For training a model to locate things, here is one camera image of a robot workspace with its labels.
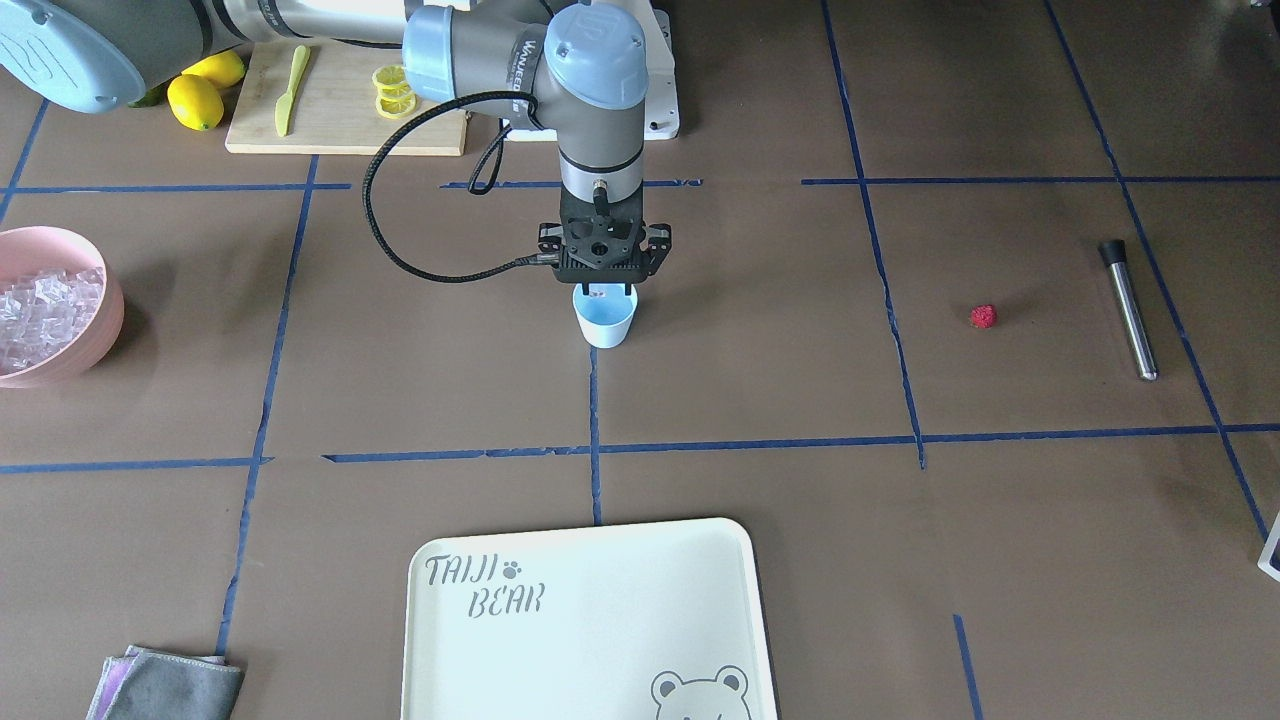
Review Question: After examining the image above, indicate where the clear ice cubes pile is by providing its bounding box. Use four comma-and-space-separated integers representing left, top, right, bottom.
1, 266, 106, 375

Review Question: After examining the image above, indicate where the yellow plastic knife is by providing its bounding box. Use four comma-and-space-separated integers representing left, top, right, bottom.
274, 45, 311, 138

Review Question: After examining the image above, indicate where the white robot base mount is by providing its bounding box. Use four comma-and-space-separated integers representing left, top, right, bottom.
591, 1, 680, 141

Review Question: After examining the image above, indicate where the green avocado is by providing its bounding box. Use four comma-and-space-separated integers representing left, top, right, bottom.
127, 85, 168, 108

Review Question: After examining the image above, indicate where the steel muddler with black cap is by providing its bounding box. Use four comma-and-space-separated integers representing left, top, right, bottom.
1097, 240, 1158, 382

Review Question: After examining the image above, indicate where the pink bowl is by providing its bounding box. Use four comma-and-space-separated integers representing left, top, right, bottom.
1, 225, 125, 389

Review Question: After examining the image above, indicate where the light blue paper cup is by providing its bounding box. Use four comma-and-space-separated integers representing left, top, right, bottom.
571, 283, 639, 348

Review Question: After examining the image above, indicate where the yellow lemon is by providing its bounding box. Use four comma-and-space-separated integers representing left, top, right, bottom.
180, 49, 247, 90
166, 74, 225, 132

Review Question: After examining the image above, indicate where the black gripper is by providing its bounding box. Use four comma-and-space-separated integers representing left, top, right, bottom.
536, 190, 673, 299

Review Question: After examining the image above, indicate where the red strawberry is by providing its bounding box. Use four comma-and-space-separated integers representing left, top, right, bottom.
969, 304, 998, 329

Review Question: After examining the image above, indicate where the wooden cutting board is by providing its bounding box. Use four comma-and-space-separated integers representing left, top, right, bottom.
225, 40, 471, 158

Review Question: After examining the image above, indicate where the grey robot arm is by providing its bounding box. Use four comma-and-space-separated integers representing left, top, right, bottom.
1, 1, 672, 293

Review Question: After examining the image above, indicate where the lemon slices stack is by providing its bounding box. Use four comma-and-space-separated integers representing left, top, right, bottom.
371, 64, 419, 120

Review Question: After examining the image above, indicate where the cream bear serving tray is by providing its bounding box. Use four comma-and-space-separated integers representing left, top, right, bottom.
399, 518, 780, 719

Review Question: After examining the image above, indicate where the grey folded cloth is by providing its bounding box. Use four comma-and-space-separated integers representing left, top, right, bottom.
86, 644, 244, 719

